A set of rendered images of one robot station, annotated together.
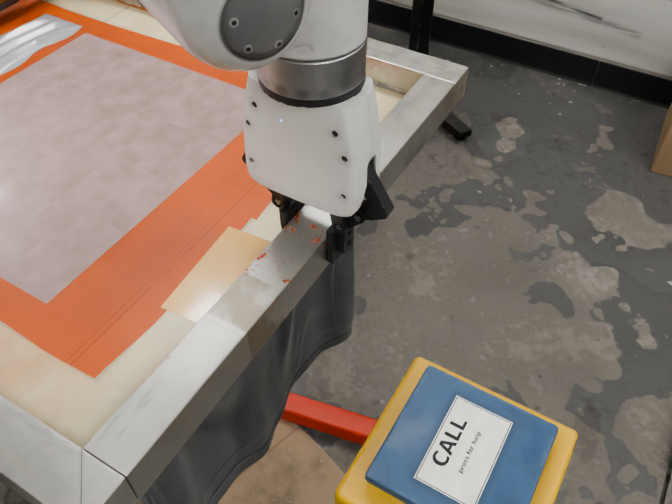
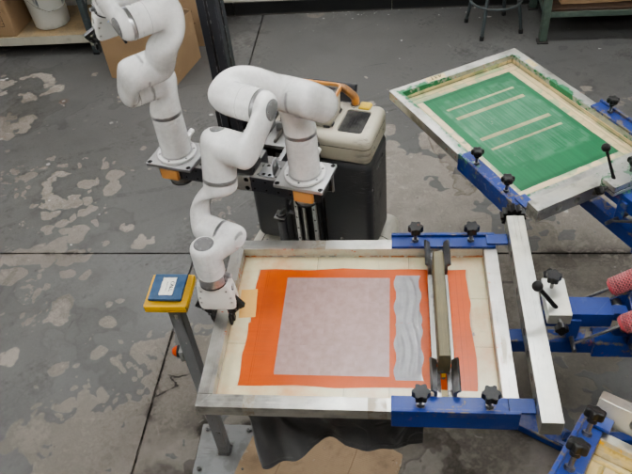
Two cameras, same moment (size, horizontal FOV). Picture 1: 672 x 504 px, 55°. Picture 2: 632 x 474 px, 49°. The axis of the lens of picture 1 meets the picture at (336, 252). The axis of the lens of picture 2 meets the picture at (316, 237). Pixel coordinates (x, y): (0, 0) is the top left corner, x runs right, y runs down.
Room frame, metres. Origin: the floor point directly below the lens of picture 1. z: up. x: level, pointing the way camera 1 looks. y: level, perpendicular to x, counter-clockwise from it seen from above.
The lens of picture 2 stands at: (1.65, -0.17, 2.44)
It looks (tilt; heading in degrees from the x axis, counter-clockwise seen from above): 44 degrees down; 159
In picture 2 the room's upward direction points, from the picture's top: 7 degrees counter-clockwise
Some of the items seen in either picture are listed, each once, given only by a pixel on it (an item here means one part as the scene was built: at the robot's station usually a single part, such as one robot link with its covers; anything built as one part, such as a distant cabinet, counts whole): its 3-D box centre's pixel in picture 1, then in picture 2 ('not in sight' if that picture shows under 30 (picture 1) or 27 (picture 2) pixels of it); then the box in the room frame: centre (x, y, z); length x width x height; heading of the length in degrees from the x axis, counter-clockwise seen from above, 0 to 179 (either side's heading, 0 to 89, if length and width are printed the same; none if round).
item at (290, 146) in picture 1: (313, 126); (216, 291); (0.40, 0.02, 1.09); 0.10 x 0.07 x 0.11; 59
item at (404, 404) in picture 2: not in sight; (453, 411); (0.95, 0.40, 0.98); 0.30 x 0.05 x 0.07; 59
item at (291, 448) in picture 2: not in sight; (339, 432); (0.74, 0.19, 0.74); 0.46 x 0.04 x 0.42; 59
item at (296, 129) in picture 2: not in sight; (300, 109); (0.14, 0.42, 1.37); 0.13 x 0.10 x 0.16; 34
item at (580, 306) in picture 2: not in sight; (575, 311); (0.87, 0.82, 1.02); 0.17 x 0.06 x 0.05; 59
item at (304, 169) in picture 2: not in sight; (304, 150); (0.12, 0.42, 1.21); 0.16 x 0.13 x 0.15; 134
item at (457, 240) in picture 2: not in sight; (442, 246); (0.47, 0.69, 0.98); 0.30 x 0.05 x 0.07; 59
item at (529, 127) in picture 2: not in sight; (545, 122); (0.22, 1.26, 1.05); 1.08 x 0.61 x 0.23; 179
